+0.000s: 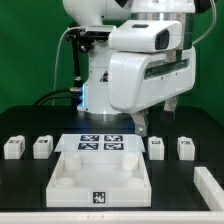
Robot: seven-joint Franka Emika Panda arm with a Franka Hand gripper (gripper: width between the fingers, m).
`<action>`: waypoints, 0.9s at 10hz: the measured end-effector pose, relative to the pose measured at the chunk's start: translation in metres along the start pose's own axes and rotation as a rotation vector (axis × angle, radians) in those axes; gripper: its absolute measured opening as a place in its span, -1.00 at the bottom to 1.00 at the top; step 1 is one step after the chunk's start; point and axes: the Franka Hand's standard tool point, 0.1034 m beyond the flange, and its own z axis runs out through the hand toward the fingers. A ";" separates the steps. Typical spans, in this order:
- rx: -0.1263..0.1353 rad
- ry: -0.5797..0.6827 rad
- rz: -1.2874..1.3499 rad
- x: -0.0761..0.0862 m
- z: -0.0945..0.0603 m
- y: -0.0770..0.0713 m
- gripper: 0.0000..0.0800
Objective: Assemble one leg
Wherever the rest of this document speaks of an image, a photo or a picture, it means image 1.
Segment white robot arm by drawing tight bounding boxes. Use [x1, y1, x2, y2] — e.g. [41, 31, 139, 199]
[62, 0, 217, 136]

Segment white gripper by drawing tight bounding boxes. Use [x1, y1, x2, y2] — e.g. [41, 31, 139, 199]
[109, 47, 196, 137]

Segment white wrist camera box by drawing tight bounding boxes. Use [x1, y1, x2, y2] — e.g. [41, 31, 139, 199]
[108, 20, 182, 53]

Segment white L-shaped fence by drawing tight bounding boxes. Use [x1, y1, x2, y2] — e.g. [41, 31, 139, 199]
[193, 167, 224, 212]

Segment grey cable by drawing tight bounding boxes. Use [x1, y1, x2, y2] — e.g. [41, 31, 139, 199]
[52, 26, 79, 107]

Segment white square table top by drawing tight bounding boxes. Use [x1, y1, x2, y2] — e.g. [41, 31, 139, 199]
[46, 152, 152, 207]

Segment white sheet with markers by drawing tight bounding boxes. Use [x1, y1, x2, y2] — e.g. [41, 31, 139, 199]
[55, 134, 145, 152]

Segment black camera on stand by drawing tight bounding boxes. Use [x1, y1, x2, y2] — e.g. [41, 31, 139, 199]
[66, 24, 110, 106]

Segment black cables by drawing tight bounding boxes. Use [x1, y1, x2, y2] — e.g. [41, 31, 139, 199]
[33, 88, 79, 107]

